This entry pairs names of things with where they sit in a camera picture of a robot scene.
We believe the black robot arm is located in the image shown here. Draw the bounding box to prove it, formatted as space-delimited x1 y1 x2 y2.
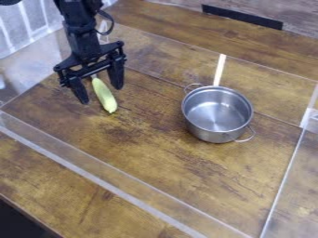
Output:
53 0 127 104

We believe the clear acrylic bracket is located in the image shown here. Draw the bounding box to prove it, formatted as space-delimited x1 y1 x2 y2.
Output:
97 20 109 44

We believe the stainless steel pot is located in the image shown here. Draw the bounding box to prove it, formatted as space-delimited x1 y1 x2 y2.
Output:
181 83 256 143

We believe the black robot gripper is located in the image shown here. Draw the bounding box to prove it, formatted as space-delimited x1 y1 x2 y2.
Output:
53 19 125 104

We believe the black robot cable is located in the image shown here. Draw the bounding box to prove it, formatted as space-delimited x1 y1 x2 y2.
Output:
96 8 115 37

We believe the black wall strip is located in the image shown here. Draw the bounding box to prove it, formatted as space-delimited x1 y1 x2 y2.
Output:
201 4 283 30

